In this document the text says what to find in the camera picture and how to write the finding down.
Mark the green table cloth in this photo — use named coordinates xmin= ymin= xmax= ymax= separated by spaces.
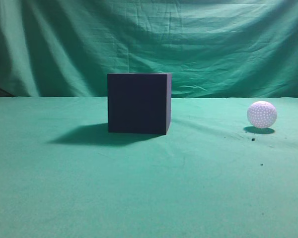
xmin=0 ymin=97 xmax=298 ymax=238

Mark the white dimpled golf ball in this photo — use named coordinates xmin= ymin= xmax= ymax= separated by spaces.
xmin=247 ymin=101 xmax=277 ymax=128

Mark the green backdrop cloth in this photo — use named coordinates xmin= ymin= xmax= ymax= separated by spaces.
xmin=0 ymin=0 xmax=298 ymax=98

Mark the dark navy cube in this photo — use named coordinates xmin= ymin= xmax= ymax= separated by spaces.
xmin=107 ymin=73 xmax=172 ymax=135

